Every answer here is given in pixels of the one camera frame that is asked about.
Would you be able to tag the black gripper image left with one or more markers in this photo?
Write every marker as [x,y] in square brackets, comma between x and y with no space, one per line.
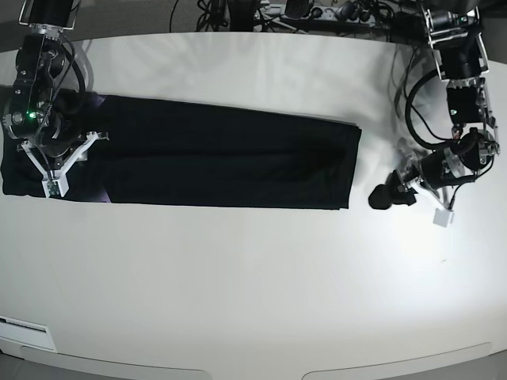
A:
[56,140]

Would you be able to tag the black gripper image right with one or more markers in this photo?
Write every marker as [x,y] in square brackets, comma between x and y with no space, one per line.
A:
[433,172]

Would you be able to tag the black T-shirt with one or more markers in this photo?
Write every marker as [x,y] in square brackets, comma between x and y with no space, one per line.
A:
[184,154]

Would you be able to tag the white power strip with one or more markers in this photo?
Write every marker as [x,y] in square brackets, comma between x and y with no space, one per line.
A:
[348,14]

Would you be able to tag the white label plate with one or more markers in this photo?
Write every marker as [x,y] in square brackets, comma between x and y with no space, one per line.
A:
[27,334]

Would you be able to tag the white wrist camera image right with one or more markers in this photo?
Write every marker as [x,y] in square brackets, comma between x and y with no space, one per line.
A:
[443,217]

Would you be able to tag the black centre post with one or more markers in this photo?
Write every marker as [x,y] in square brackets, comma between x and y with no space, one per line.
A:
[241,15]

